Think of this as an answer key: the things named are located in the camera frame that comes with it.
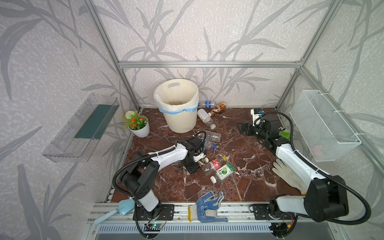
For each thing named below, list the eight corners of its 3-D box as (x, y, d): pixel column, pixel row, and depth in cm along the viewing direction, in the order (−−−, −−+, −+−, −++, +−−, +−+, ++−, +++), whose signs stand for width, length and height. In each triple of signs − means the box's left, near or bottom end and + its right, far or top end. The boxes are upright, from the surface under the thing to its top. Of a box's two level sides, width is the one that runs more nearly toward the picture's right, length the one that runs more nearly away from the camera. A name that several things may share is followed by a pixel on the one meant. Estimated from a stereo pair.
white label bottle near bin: (203, 131, 107) (203, 126, 103) (197, 114, 118) (197, 109, 114) (215, 128, 109) (215, 124, 104) (208, 112, 120) (208, 107, 115)
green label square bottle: (214, 185, 84) (214, 183, 81) (208, 177, 87) (209, 174, 84) (236, 172, 89) (237, 169, 86) (230, 164, 92) (231, 161, 89)
